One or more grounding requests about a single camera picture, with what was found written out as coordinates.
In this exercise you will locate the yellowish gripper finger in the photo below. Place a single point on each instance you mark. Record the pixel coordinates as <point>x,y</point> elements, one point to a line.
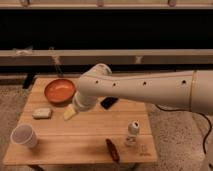
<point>69,112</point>

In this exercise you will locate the black eraser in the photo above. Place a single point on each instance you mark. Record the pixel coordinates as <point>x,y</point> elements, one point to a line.
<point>108,102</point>

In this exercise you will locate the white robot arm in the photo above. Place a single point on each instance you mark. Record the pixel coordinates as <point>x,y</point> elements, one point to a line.
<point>188,90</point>

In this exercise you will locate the white ceramic cup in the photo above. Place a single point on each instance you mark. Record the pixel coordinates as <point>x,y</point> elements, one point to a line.
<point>24,135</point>

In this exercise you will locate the orange bowl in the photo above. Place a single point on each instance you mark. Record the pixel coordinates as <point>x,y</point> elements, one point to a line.
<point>59,90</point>

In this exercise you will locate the white sponge block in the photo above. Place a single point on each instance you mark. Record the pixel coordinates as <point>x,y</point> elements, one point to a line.
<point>42,113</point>

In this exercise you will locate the wooden table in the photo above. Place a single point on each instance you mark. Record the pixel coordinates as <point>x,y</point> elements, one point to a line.
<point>82,138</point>

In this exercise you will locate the brown red pen knife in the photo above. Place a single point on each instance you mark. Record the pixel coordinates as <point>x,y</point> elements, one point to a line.
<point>112,150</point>

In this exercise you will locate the small white bottle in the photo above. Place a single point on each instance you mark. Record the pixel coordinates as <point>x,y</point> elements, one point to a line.
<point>132,132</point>

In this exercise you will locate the metal rail shelf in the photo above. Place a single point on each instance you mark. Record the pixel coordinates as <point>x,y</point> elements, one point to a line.
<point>114,57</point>

